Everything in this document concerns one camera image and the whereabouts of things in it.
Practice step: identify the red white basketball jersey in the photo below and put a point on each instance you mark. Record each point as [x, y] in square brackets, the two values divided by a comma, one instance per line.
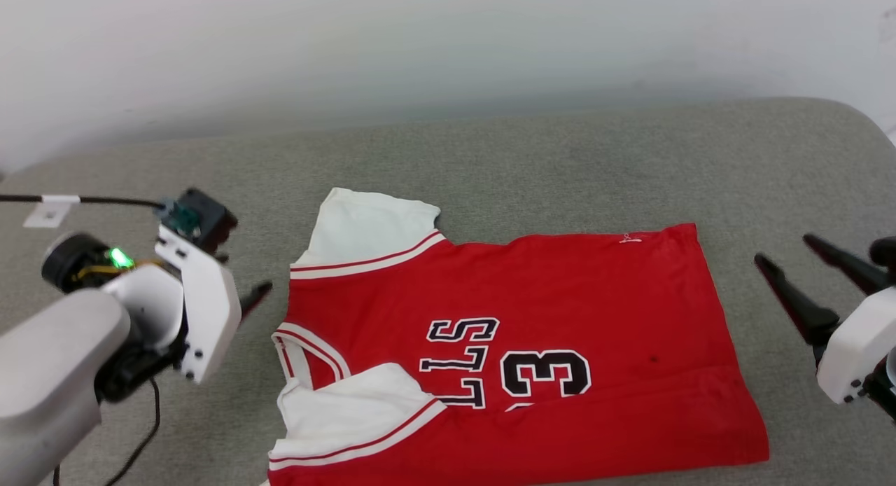
[595, 297]

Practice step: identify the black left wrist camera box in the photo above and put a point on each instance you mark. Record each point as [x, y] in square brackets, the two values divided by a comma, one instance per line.
[213, 216]

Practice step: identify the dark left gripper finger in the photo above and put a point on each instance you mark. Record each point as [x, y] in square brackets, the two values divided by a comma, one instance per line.
[257, 297]

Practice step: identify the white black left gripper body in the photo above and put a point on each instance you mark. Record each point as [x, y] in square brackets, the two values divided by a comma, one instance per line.
[210, 311]

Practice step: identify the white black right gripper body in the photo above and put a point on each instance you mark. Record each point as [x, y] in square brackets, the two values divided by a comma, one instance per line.
[857, 346]

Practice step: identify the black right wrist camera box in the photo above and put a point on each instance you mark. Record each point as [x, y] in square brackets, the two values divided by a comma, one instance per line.
[885, 251]

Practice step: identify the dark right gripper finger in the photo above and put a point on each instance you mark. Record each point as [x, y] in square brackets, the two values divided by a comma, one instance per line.
[850, 265]
[801, 304]

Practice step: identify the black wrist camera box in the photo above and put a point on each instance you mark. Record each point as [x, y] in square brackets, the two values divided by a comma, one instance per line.
[885, 251]
[213, 216]

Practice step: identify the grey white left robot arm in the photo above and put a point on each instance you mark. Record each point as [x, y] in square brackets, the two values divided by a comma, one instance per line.
[49, 374]

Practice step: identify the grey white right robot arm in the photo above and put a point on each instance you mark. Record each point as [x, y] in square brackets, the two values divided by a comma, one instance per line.
[883, 402]

